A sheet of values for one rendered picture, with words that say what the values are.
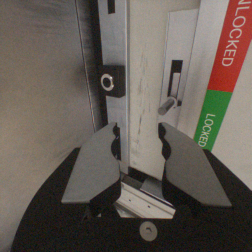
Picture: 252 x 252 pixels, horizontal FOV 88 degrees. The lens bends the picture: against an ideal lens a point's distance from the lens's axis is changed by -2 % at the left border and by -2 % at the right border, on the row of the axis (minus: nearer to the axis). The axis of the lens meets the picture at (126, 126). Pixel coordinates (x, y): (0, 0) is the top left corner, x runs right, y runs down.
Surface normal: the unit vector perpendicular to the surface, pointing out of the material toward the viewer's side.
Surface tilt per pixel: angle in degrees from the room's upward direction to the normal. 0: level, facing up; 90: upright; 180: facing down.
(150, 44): 90
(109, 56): 90
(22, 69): 0
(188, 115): 90
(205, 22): 90
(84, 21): 0
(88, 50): 0
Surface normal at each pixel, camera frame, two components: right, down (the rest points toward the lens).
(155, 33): -0.53, 0.42
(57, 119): 0.85, 0.25
